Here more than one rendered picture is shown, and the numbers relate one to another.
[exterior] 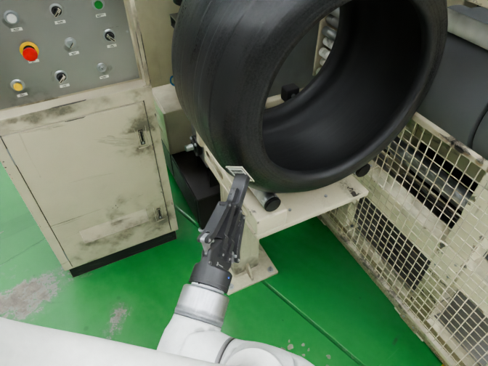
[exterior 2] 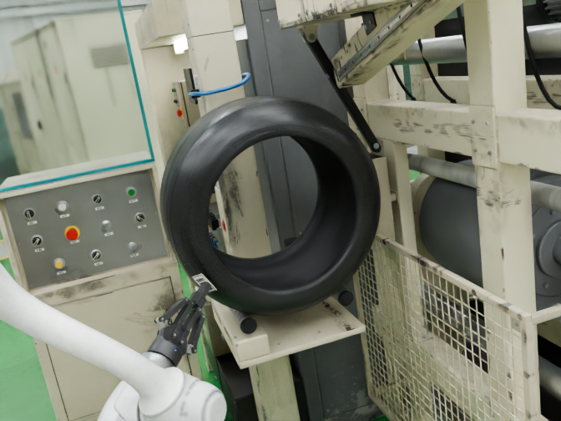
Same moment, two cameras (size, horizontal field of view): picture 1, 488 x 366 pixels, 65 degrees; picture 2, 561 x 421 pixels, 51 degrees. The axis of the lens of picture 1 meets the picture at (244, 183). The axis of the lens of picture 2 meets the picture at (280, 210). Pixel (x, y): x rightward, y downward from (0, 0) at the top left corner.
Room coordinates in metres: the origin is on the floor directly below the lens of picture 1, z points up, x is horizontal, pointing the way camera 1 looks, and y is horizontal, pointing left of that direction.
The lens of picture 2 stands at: (-0.72, -0.48, 1.58)
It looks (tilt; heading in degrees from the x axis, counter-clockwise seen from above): 15 degrees down; 11
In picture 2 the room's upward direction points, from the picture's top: 9 degrees counter-clockwise
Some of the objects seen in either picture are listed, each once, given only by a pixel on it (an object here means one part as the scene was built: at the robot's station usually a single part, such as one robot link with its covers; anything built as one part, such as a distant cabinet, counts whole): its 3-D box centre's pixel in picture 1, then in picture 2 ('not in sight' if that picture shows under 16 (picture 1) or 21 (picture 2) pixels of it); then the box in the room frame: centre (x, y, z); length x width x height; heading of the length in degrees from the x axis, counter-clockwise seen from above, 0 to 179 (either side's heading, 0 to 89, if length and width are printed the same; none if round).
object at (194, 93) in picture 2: not in sight; (219, 87); (1.07, 0.01, 1.50); 0.19 x 0.19 x 0.06; 27
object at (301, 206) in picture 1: (282, 174); (284, 321); (0.85, -0.12, 0.80); 0.37 x 0.36 x 0.02; 117
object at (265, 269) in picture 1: (241, 260); not in sight; (1.07, 0.01, 0.02); 0.27 x 0.27 x 0.04; 27
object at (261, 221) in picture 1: (241, 179); (237, 322); (0.79, 0.01, 0.84); 0.36 x 0.09 x 0.06; 27
